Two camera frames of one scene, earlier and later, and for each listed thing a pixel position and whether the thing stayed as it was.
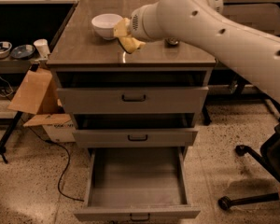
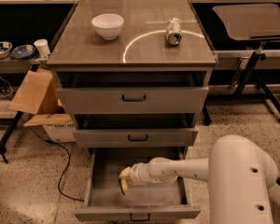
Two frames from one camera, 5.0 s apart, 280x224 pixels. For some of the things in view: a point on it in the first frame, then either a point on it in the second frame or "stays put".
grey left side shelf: (11, 65) stays put
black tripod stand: (1, 149) stays put
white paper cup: (42, 47) stays put
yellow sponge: (131, 44) -> (124, 186)
